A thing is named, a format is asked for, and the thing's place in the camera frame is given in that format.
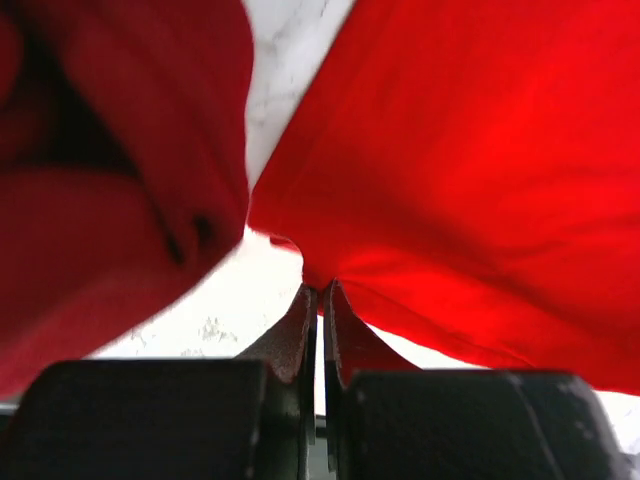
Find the bright red t shirt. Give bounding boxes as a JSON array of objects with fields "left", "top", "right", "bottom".
[{"left": 249, "top": 1, "right": 639, "bottom": 394}]

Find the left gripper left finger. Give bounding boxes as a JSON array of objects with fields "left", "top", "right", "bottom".
[{"left": 236, "top": 284, "right": 317, "bottom": 384}]

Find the dark red t shirt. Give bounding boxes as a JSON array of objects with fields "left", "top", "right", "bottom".
[{"left": 1, "top": 1, "right": 254, "bottom": 396}]

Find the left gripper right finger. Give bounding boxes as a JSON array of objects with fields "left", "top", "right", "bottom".
[{"left": 323, "top": 280, "right": 420, "bottom": 389}]

